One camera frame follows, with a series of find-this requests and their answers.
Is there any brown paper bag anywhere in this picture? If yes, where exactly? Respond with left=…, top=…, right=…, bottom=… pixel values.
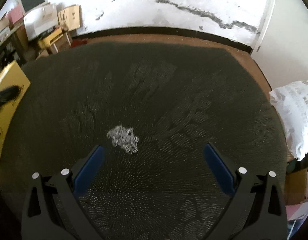
left=58, top=5, right=81, bottom=31

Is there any white plastic package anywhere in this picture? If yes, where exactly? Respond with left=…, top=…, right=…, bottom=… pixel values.
left=269, top=80, right=308, bottom=161

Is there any black patterned table cloth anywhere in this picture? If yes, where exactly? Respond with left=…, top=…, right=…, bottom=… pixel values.
left=0, top=42, right=287, bottom=239

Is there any white paper bag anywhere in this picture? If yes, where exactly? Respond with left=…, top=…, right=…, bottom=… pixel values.
left=23, top=3, right=58, bottom=41

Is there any silver chain necklace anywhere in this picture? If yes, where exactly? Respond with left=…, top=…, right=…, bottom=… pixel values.
left=106, top=125, right=140, bottom=155

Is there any brown cardboard box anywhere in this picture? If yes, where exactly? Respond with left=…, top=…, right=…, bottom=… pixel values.
left=49, top=32, right=72, bottom=54

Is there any pink box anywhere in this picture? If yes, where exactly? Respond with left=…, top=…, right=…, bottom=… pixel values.
left=6, top=5, right=23, bottom=25

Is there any yellow cardboard box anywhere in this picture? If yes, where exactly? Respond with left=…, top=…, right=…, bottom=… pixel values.
left=0, top=61, right=30, bottom=160

